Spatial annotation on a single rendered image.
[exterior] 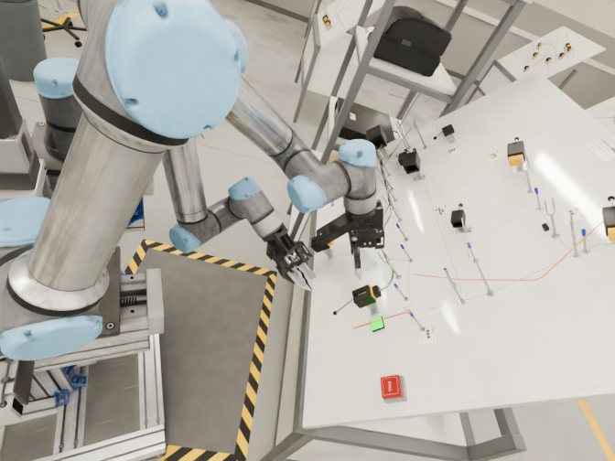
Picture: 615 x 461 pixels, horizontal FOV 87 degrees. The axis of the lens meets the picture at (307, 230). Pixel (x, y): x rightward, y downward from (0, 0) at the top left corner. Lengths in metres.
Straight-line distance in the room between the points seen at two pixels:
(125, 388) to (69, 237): 1.32
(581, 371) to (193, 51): 0.86
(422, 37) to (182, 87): 1.40
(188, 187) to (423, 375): 0.72
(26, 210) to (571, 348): 1.05
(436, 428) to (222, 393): 1.08
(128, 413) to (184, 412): 0.31
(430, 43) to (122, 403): 1.99
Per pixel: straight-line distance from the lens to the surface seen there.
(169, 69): 0.33
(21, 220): 0.67
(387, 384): 0.92
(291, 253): 0.86
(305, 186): 0.62
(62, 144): 1.12
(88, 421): 1.73
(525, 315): 0.95
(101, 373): 1.78
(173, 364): 1.98
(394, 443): 1.25
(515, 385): 0.89
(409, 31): 1.63
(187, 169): 0.75
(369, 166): 0.67
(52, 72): 1.06
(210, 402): 1.93
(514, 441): 1.25
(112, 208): 0.43
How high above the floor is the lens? 1.86
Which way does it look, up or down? 43 degrees down
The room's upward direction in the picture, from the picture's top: 25 degrees clockwise
